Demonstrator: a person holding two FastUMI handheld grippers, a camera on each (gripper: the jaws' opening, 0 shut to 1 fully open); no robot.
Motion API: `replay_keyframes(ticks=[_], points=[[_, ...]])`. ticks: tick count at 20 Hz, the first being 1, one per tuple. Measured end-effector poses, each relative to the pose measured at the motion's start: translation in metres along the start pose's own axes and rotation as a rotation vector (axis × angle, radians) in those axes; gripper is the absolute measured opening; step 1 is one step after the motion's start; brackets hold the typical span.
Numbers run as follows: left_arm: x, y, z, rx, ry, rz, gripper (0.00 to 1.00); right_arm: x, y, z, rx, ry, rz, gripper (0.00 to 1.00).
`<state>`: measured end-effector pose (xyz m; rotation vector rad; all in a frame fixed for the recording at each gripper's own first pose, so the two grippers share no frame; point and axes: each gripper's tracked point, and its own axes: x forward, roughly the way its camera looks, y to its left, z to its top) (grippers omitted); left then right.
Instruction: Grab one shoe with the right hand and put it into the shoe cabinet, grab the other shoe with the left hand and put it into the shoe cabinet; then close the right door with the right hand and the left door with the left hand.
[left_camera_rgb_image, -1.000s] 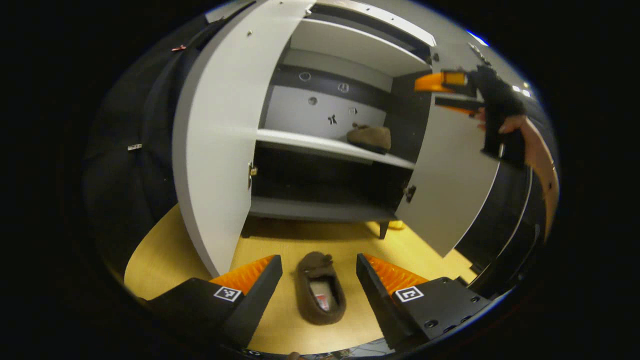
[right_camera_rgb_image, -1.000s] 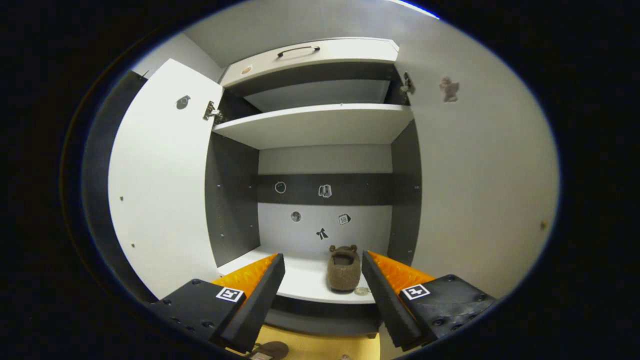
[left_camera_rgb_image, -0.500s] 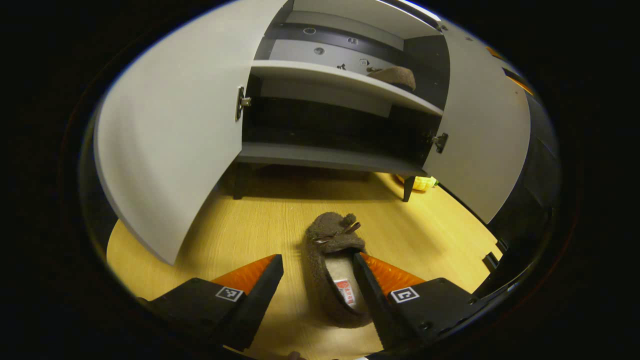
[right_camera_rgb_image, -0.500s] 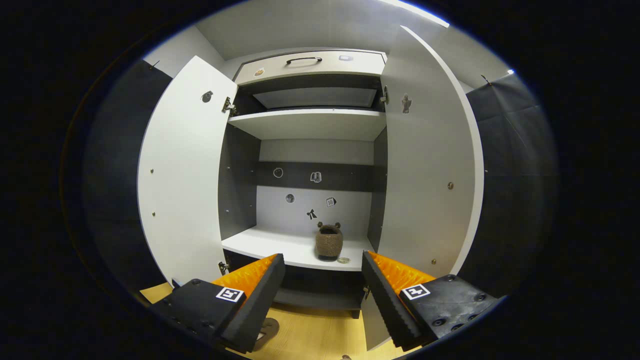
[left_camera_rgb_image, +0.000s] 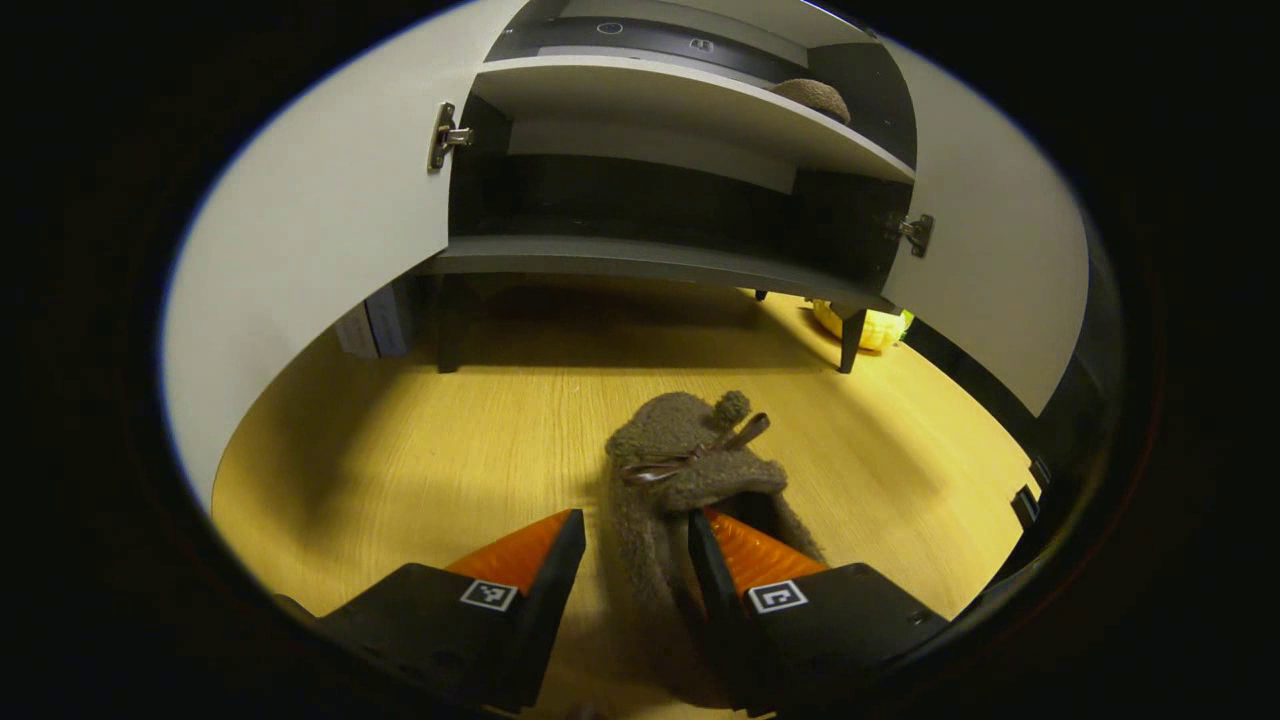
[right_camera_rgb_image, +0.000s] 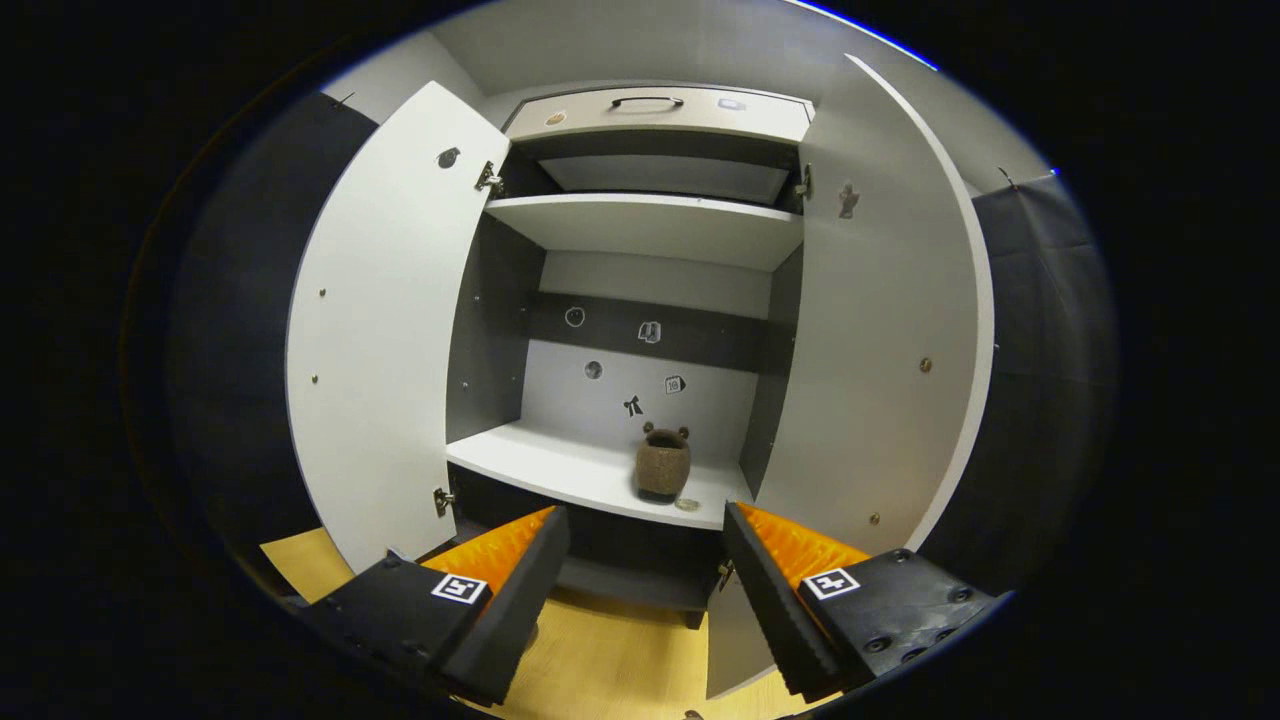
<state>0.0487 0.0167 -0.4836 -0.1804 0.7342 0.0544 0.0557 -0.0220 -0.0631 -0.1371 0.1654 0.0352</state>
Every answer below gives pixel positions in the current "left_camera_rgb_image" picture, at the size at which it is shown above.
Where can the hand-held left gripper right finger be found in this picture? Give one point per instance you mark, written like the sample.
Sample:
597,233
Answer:
722,610

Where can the metal door hinge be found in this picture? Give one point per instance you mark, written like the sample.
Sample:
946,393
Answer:
442,138
915,235

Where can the white shoe cabinet door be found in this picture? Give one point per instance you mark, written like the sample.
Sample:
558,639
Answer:
300,250
1000,270

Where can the black floor bracket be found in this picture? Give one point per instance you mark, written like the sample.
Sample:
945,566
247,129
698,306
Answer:
1026,507
1041,471

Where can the yellow plush toy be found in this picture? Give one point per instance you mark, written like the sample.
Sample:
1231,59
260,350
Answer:
870,328

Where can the brown fuzzy shoe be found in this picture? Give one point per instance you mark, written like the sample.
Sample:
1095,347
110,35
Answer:
815,97
670,440

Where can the white box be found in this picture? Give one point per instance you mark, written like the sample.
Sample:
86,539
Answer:
385,320

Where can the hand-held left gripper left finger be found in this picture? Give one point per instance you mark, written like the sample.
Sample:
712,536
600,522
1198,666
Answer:
545,620

